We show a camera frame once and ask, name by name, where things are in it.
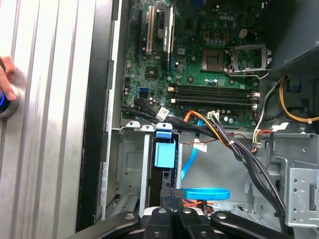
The hard disk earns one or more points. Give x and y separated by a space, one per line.
164 152

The grey metal drive cage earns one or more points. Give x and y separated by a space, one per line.
301 189

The black graphics card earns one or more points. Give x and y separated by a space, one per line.
167 37

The green motherboard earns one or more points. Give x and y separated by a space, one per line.
194 32

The CPU socket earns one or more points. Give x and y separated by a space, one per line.
213 59

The person hand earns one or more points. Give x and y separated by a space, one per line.
7 72

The metal locking lever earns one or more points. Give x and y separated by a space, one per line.
244 76

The black PC case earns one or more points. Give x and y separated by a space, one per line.
94 99

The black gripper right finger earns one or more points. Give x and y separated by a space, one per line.
192 224

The black expansion slot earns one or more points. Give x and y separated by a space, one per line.
139 37

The small round black tool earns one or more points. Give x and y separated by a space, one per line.
12 107

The metal socket cover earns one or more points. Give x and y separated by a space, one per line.
249 70

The black RAM slot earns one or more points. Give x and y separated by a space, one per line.
211 103
211 92
211 98
211 87

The grey power supply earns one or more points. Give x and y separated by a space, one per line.
294 30

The grey metal disk bay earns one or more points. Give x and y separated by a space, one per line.
129 159

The beige expansion slot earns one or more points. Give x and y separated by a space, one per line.
149 30

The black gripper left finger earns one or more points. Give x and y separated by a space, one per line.
159 224

